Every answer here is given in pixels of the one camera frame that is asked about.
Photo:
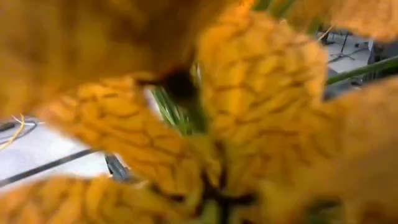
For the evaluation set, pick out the black tripod stand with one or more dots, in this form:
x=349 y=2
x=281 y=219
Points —
x=342 y=53

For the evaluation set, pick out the yellow artificial flower bunch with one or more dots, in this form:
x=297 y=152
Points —
x=367 y=18
x=264 y=77

